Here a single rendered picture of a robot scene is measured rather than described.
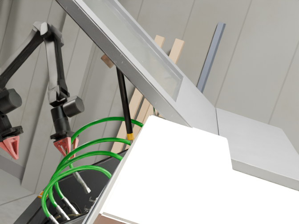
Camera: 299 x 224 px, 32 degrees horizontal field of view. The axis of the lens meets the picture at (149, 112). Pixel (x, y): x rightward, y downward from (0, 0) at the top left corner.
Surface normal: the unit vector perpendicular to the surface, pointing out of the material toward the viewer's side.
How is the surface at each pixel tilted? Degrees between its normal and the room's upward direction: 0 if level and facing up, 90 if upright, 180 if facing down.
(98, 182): 90
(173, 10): 90
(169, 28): 90
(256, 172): 90
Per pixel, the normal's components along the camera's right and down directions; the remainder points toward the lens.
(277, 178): -0.11, 0.19
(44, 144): -0.43, 0.07
